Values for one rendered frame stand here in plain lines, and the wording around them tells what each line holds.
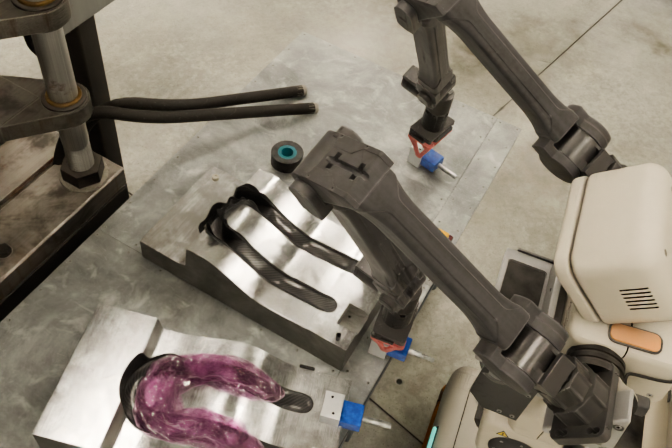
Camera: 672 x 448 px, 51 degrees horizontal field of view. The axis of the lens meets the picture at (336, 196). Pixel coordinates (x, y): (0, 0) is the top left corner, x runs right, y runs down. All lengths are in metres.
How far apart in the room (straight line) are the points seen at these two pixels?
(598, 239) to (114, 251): 1.02
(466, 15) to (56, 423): 0.96
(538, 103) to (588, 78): 2.37
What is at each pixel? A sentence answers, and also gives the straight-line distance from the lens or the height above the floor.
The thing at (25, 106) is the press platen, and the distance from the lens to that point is 1.61.
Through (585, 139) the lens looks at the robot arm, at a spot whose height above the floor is 1.28.
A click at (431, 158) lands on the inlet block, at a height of 0.84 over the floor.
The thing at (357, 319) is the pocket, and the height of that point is 0.86.
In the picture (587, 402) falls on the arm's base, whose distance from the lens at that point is 1.06.
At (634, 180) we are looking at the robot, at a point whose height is 1.37.
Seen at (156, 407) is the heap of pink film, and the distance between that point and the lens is 1.32.
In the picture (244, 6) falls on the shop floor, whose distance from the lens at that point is 3.60.
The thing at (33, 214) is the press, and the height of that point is 0.79.
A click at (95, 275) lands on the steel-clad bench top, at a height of 0.80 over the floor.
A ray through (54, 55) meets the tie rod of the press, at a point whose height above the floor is 1.17.
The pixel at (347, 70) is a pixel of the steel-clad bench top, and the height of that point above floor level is 0.80.
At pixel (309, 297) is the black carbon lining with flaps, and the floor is 0.88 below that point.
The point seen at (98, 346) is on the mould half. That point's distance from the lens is 1.38.
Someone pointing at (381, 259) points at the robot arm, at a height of 1.23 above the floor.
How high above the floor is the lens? 2.11
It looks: 50 degrees down
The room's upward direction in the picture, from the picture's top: 9 degrees clockwise
